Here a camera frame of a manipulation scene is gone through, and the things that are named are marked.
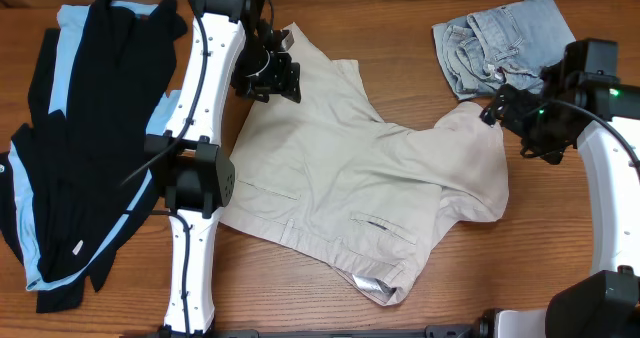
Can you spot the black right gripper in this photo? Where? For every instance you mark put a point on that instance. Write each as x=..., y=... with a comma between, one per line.
x=516, y=102

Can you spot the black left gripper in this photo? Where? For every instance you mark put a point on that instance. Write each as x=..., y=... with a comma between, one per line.
x=283, y=79

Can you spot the beige khaki shorts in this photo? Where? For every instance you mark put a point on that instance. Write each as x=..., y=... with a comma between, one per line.
x=329, y=178

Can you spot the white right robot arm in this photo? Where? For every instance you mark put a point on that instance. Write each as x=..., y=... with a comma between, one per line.
x=582, y=105

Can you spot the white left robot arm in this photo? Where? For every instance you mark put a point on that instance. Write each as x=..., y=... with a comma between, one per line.
x=234, y=49

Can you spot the folded light blue jeans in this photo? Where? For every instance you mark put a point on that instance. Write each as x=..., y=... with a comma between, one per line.
x=509, y=44

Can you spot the black and blue garment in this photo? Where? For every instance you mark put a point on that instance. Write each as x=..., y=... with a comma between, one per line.
x=74, y=187

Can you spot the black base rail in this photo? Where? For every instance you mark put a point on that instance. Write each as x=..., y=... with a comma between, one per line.
x=325, y=333

